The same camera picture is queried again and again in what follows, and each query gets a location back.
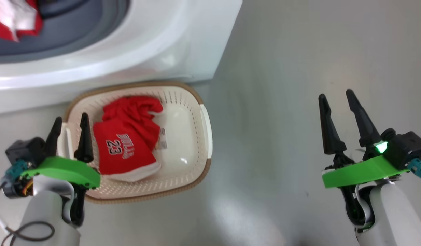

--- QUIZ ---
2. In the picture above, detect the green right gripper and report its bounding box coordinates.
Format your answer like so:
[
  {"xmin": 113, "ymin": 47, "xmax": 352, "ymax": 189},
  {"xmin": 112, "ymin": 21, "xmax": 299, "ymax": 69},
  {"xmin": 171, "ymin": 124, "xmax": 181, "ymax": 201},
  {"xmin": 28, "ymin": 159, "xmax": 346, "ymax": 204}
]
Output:
[{"xmin": 319, "ymin": 90, "xmax": 409, "ymax": 188}]

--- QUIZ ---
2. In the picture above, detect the teal cable connector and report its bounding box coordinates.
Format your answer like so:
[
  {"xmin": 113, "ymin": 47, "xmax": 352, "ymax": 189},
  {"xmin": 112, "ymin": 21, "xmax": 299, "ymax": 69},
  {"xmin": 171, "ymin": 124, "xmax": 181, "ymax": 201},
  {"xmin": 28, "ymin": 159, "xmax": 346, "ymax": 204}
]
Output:
[
  {"xmin": 4, "ymin": 160, "xmax": 30, "ymax": 183},
  {"xmin": 407, "ymin": 158, "xmax": 421, "ymax": 185}
]

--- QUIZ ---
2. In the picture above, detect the cream perforated laundry basket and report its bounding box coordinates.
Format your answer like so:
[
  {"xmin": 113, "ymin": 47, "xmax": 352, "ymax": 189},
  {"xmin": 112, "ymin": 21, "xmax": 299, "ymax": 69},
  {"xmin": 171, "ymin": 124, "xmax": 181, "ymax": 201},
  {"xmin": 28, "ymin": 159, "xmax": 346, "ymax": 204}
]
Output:
[{"xmin": 62, "ymin": 81, "xmax": 213, "ymax": 204}]

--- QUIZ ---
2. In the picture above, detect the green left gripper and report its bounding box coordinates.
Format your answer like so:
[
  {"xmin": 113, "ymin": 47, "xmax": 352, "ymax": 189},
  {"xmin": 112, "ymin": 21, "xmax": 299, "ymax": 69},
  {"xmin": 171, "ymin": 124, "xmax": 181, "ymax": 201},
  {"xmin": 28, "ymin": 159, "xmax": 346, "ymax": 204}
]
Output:
[{"xmin": 21, "ymin": 113, "xmax": 101, "ymax": 189}]

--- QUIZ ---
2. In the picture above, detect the thin black cable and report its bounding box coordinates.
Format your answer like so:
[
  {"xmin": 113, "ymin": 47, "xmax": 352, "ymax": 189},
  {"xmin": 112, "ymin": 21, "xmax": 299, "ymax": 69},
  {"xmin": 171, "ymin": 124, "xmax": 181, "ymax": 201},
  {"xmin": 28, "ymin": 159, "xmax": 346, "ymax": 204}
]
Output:
[{"xmin": 0, "ymin": 183, "xmax": 55, "ymax": 246}]

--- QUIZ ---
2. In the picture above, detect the red number 23 jersey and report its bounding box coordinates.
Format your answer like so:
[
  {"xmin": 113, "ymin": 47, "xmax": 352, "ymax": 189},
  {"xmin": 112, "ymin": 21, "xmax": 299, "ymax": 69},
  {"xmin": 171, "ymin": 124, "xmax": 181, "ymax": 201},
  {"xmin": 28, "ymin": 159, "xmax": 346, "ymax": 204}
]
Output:
[{"xmin": 93, "ymin": 96, "xmax": 168, "ymax": 182}]

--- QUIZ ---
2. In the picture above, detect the white front-load washing machine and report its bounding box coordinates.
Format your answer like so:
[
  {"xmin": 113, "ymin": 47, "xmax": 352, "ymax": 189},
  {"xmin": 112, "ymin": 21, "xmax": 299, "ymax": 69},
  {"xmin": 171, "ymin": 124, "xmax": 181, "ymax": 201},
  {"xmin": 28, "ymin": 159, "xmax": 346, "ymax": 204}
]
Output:
[{"xmin": 0, "ymin": 0, "xmax": 243, "ymax": 115}]

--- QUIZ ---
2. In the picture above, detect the red and white garment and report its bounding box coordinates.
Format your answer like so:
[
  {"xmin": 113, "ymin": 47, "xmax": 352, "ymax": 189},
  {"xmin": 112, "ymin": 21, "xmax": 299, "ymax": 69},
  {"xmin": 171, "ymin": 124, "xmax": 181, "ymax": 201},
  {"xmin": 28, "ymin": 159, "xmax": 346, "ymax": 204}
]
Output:
[{"xmin": 0, "ymin": 0, "xmax": 43, "ymax": 42}]

